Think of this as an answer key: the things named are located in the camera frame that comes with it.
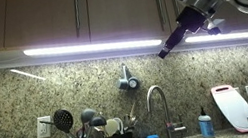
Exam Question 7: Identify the dark ladle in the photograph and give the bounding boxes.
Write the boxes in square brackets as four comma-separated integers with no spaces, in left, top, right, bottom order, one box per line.
[85,114,110,138]

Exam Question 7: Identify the white pink cutting board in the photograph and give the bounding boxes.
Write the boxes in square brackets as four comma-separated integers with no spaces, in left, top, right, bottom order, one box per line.
[209,80,248,138]

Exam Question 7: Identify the wooden chopsticks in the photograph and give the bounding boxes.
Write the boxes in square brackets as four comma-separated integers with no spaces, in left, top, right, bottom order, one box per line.
[125,101,141,128]

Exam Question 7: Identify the metal cabinet bar handle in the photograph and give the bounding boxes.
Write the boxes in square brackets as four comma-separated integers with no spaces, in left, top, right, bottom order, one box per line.
[170,0,182,18]
[70,0,86,39]
[154,0,168,34]

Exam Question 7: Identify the black slotted skimmer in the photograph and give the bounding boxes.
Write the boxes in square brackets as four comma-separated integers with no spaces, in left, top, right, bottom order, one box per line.
[37,106,78,138]

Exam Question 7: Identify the stainless steel gooseneck faucet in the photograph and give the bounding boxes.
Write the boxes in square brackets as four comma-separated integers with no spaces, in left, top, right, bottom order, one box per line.
[143,80,189,138]

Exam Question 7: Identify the white wall outlet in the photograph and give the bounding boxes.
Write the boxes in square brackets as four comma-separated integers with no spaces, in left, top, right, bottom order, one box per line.
[33,115,55,138]

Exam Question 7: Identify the blue soap pump bottle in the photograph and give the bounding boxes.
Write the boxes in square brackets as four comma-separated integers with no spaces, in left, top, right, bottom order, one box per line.
[195,104,217,138]

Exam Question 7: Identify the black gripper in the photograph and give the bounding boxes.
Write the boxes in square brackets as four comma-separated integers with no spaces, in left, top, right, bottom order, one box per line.
[150,1,222,60]

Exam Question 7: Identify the pink blue rubber bands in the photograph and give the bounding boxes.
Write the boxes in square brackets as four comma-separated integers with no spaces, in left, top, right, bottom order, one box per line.
[164,120,177,131]

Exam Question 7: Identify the wooden wall cabinets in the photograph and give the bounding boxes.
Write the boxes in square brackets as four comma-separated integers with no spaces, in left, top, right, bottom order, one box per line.
[0,0,248,68]

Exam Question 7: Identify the white plastic spoon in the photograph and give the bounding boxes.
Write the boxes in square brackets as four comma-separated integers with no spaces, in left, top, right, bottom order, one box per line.
[102,117,123,138]

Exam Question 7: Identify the grey measuring cup set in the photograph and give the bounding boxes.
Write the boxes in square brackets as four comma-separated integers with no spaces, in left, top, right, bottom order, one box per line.
[112,62,141,93]

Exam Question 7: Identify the white LED light strip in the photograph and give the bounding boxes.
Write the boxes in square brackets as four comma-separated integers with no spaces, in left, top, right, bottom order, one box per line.
[22,27,164,69]
[184,26,248,51]

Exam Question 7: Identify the grey ladle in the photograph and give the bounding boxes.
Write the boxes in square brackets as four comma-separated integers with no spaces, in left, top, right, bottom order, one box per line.
[77,106,102,138]

